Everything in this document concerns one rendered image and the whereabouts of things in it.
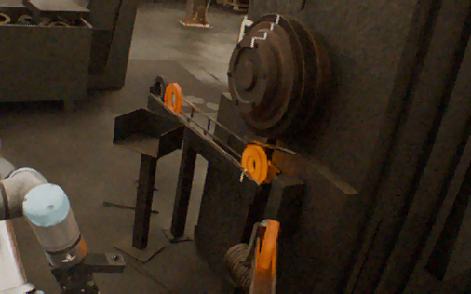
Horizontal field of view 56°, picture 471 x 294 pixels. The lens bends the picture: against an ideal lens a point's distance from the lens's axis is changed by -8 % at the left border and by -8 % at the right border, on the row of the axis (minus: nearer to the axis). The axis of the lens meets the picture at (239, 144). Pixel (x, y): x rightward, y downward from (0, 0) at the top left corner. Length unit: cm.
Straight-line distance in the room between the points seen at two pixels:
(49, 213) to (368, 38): 113
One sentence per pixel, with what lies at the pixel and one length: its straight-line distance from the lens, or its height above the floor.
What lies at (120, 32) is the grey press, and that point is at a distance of 464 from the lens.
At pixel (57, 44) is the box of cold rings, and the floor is 60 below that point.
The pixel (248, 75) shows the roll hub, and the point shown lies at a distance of 174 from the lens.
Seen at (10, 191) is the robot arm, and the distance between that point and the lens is 108.
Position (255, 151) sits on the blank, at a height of 80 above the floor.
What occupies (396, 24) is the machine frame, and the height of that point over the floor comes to 144.
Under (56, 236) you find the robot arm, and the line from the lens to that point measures 101.
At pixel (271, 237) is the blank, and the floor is 76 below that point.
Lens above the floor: 157
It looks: 23 degrees down
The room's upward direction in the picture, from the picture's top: 12 degrees clockwise
